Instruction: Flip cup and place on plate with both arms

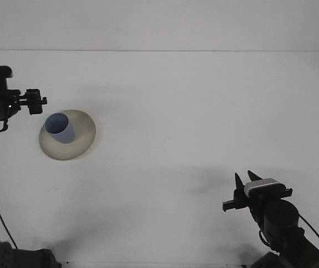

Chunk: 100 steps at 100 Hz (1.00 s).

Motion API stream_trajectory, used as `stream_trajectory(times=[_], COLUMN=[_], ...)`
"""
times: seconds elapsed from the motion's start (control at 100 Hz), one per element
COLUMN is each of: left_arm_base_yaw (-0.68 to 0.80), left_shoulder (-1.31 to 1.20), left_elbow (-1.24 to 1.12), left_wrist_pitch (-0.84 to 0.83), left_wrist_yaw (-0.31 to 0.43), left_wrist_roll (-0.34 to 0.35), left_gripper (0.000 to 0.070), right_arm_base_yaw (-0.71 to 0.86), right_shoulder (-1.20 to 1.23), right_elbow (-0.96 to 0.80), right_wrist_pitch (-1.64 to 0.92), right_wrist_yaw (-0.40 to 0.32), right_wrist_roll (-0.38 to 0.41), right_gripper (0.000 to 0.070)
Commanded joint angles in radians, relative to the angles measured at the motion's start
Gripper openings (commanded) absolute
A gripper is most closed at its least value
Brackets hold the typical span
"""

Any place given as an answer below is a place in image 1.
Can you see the pale blue cup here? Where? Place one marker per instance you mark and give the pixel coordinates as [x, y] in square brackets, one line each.
[64, 135]

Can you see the pale round plate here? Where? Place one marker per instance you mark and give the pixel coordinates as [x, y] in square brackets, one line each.
[84, 134]

